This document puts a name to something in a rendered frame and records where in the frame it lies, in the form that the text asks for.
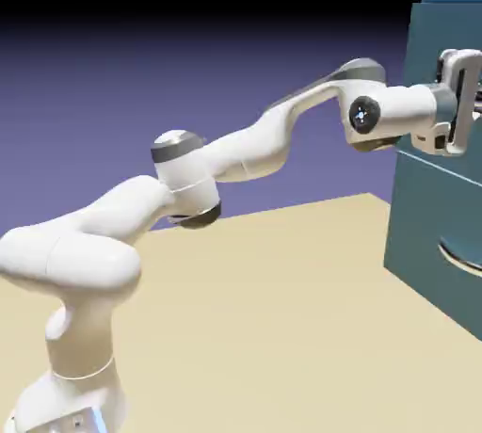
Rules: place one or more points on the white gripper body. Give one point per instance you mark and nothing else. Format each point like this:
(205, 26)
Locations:
(472, 75)

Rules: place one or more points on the teal cabinet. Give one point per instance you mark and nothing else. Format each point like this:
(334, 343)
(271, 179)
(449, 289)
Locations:
(414, 64)

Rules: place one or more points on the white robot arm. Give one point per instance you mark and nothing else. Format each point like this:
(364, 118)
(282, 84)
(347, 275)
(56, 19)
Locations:
(94, 256)

